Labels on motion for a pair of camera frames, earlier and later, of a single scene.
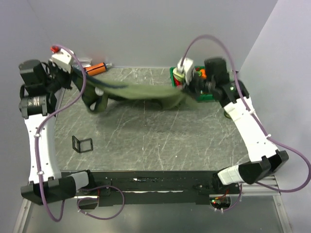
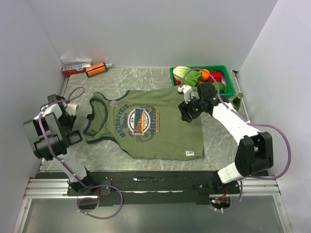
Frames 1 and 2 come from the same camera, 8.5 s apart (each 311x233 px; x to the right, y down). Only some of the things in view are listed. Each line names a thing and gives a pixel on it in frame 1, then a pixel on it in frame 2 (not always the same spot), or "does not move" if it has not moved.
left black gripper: [52, 66] → [68, 127]
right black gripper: [188, 89] → [184, 108]
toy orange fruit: [204, 74] does not move
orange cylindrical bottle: [96, 69] does not move
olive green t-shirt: [96, 90] → [147, 123]
